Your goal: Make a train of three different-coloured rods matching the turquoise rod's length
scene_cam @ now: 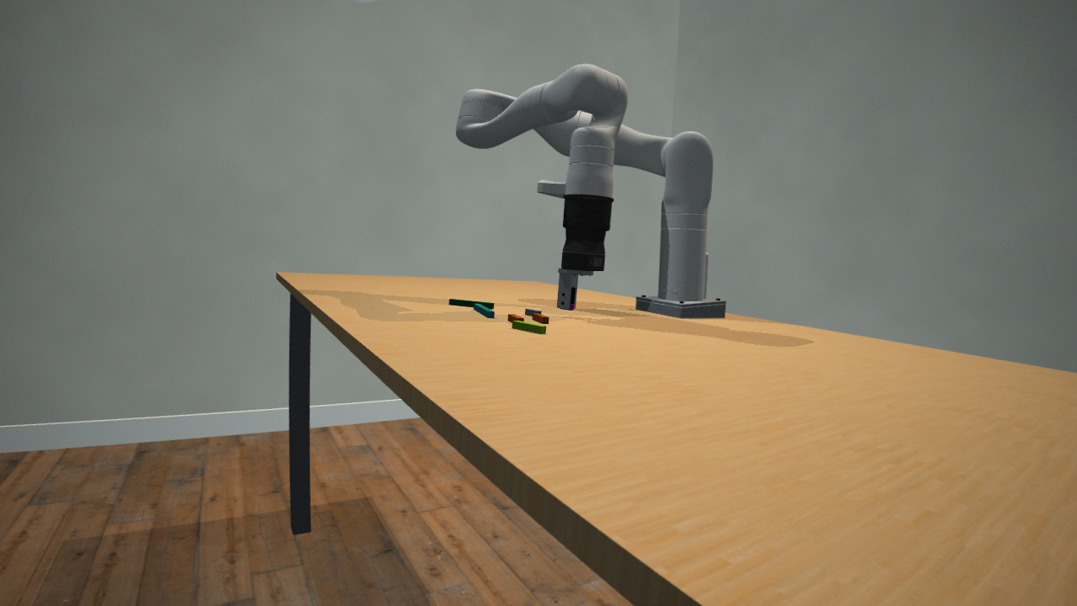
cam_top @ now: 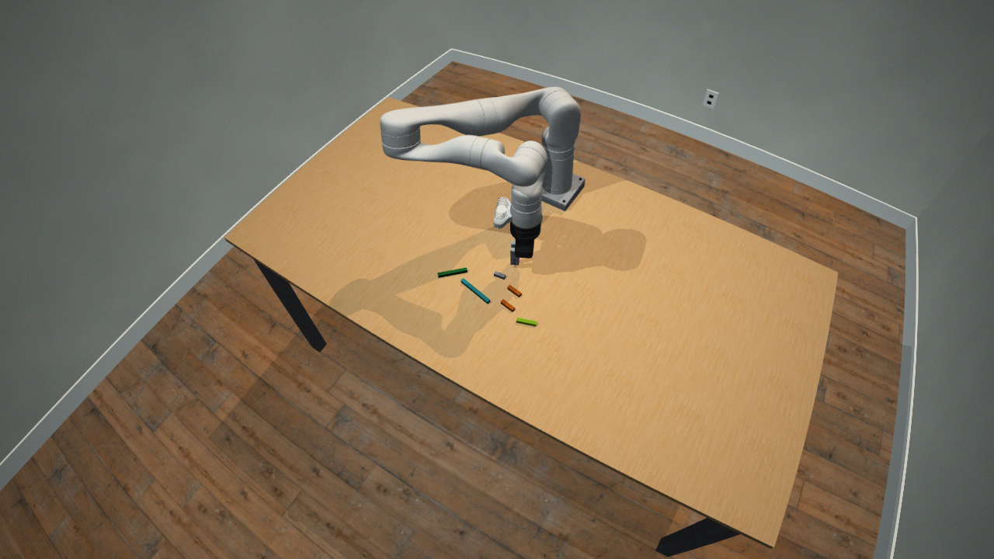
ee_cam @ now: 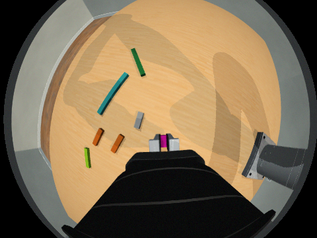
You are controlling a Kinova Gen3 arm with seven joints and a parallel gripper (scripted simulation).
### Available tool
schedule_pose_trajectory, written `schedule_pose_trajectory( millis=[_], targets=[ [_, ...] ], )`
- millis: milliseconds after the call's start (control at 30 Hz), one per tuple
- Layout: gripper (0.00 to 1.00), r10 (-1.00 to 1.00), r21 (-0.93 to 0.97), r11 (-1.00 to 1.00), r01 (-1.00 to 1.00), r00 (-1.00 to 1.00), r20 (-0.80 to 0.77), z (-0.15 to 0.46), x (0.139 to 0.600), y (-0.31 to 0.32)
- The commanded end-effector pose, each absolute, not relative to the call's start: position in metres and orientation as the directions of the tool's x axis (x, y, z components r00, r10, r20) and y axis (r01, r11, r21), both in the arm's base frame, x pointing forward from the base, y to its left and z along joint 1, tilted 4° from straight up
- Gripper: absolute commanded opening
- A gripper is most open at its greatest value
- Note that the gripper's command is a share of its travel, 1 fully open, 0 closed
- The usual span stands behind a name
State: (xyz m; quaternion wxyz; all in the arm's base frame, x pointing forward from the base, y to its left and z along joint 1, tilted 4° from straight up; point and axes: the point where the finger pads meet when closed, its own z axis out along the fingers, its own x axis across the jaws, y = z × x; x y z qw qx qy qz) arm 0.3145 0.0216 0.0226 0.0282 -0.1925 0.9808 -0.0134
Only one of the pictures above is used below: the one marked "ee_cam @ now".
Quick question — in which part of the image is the dark grey rod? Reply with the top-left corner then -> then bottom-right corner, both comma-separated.
134,111 -> 144,129

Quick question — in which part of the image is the lime green rod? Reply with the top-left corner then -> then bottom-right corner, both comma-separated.
84,147 -> 91,168

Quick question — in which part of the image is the orange rod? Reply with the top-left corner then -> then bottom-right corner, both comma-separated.
92,128 -> 104,146
111,134 -> 125,153

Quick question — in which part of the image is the short magenta rod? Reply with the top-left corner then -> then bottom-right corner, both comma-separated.
160,135 -> 167,147

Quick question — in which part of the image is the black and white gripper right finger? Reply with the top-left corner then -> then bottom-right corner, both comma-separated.
166,134 -> 180,151

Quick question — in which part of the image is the dark green rod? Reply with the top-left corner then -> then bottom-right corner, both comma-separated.
131,48 -> 146,77

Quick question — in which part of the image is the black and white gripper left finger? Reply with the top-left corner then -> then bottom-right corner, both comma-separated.
149,134 -> 161,152

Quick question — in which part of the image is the turquoise rod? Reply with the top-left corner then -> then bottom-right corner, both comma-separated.
97,72 -> 129,115

